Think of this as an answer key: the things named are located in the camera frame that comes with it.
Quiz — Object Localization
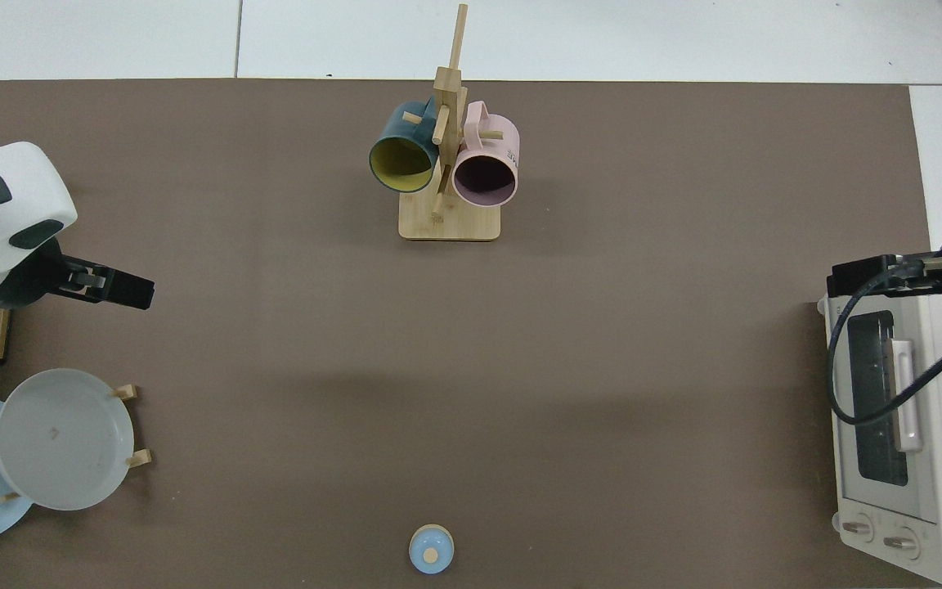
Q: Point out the grey plate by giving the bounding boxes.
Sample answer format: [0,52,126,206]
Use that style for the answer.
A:
[0,368,135,512]

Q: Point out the wooden plate rack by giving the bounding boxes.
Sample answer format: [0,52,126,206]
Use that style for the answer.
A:
[0,384,153,501]

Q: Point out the pale toaster oven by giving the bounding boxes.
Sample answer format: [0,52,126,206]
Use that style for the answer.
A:
[816,288,942,587]

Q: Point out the teal cup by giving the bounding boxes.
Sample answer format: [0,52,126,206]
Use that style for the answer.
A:
[369,100,441,194]

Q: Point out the brown table cloth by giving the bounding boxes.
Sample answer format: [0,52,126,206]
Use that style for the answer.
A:
[0,79,931,589]

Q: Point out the wooden cup stand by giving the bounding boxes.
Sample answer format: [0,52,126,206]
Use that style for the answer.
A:
[398,4,502,242]

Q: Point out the pink cup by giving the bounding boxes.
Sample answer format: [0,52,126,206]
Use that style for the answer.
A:
[451,101,519,208]

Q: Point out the small blue round thing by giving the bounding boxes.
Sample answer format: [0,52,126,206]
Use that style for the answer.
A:
[409,524,455,575]

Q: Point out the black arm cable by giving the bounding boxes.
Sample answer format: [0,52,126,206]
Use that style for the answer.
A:
[827,252,942,426]

